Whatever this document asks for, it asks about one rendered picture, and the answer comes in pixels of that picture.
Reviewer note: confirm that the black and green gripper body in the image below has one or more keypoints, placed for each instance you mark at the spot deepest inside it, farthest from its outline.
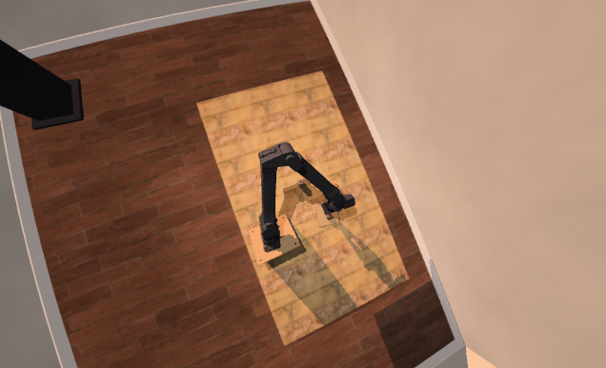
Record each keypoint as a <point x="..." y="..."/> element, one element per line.
<point x="326" y="211"/>

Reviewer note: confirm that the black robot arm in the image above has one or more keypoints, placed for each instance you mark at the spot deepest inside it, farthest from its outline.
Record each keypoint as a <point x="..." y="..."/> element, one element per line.
<point x="282" y="155"/>

